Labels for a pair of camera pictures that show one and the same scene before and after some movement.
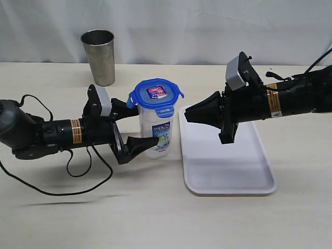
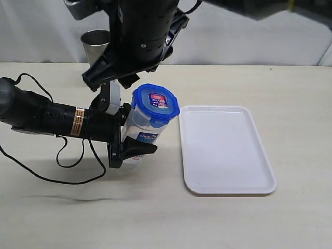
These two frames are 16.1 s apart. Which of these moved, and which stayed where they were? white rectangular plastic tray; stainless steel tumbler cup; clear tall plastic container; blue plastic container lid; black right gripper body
Moved: blue plastic container lid; clear tall plastic container; black right gripper body
Stayed: white rectangular plastic tray; stainless steel tumbler cup
